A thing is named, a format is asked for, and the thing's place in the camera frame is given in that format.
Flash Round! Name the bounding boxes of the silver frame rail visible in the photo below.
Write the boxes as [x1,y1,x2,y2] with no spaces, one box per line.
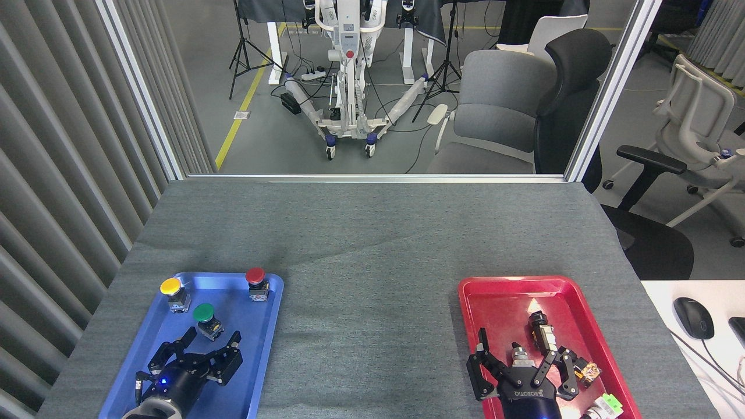
[185,173,569,184]

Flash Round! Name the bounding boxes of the black computer mouse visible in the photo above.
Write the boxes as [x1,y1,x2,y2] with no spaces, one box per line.
[673,297,715,340]

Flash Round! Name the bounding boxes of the black office chair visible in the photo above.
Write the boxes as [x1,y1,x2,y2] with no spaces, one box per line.
[534,28,695,281]

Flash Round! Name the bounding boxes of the grey pleated curtain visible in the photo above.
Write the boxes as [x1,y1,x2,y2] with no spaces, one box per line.
[686,0,745,89]
[0,0,217,419]

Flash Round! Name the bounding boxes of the black tripod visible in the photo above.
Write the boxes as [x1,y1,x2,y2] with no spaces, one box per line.
[228,0,287,101]
[411,0,464,123]

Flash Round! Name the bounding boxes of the grey office chair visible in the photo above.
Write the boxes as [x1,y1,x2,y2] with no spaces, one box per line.
[426,49,558,175]

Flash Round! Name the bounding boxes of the green push button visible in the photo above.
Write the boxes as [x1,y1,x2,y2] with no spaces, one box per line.
[193,303,225,342]

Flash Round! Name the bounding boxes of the blue plastic tray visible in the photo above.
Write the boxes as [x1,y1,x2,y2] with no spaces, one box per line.
[98,272,285,419]

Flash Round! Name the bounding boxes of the white wheeled stand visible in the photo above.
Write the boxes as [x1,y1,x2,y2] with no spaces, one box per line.
[282,0,432,161]

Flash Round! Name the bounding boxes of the black switch amber base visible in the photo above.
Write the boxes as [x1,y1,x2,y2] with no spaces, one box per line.
[573,358,602,386]

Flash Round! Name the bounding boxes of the white table leg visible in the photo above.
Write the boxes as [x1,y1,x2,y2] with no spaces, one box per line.
[267,20,289,86]
[401,26,435,86]

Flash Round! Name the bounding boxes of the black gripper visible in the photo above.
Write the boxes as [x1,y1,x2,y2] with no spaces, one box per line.
[466,328,580,419]
[139,326,243,409]

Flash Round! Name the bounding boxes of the white mesh office chair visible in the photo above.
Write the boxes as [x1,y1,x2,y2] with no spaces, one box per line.
[602,54,745,248]

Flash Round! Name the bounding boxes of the white desk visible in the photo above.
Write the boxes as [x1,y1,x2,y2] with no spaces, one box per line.
[640,280,745,419]

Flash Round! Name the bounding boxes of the black knob switch white base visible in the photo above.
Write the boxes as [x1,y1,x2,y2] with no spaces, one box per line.
[527,311,559,353]

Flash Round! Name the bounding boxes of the yellow push button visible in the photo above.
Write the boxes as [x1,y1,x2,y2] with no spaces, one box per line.
[159,278,191,313]

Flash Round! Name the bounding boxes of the red push button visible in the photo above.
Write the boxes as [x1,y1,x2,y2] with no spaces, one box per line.
[245,268,270,302]

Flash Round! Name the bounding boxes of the silver frame post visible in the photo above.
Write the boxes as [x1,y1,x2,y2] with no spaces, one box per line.
[95,0,188,182]
[564,0,665,183]

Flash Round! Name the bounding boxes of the red plastic tray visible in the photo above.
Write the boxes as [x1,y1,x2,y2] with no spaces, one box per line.
[458,276,643,419]

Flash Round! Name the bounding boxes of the white plastic chair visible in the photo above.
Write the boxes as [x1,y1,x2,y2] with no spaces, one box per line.
[496,15,589,59]

